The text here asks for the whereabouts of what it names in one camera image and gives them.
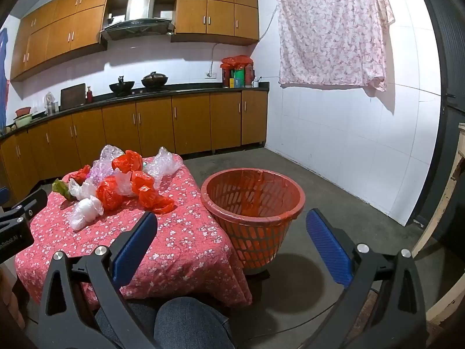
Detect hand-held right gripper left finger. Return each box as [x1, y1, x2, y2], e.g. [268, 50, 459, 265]
[38, 211, 158, 349]

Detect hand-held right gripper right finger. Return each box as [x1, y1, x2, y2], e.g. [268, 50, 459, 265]
[306, 209, 427, 349]

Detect red plastic basket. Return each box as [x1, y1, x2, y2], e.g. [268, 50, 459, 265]
[201, 168, 306, 275]

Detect person's left hand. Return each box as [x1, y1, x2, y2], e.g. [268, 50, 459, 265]
[0, 267, 24, 331]

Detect white plastic bag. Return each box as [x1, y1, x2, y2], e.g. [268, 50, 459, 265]
[114, 171, 133, 197]
[68, 178, 97, 201]
[66, 195, 105, 231]

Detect red floral tablecloth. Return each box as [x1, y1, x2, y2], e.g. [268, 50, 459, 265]
[15, 154, 253, 308]

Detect person's leg in jeans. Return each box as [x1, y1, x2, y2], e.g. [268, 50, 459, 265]
[92, 296, 237, 349]

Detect clear jar with plastic bag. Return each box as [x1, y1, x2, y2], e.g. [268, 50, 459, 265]
[44, 92, 59, 116]

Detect brown cutting board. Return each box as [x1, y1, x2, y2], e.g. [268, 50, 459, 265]
[59, 83, 87, 111]

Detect pink and blue cloth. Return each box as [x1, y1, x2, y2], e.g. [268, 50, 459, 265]
[0, 28, 10, 129]

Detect wooden lower cabinets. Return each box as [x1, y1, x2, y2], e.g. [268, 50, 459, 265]
[0, 90, 269, 186]

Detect wooden cabinets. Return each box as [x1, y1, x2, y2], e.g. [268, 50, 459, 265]
[0, 90, 269, 186]
[10, 0, 259, 81]

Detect black wok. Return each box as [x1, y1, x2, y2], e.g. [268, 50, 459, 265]
[109, 76, 136, 97]

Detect black kitchen countertop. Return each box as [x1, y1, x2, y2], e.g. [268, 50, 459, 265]
[0, 82, 270, 139]

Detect black pot with lid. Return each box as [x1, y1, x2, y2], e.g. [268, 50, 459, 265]
[141, 72, 169, 88]

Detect red bag with boxes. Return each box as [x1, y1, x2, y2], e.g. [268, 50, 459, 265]
[220, 55, 254, 88]

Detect steel range hood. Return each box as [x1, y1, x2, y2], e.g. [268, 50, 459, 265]
[100, 0, 176, 41]

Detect pink floral hanging sheet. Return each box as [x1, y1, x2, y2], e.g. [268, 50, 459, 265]
[275, 0, 396, 92]

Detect dark door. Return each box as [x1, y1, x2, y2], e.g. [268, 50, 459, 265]
[414, 0, 465, 226]

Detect wooden upper cabinets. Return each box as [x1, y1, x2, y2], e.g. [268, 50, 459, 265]
[10, 0, 259, 81]

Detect cream wooden frame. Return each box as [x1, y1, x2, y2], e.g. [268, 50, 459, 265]
[410, 122, 465, 335]

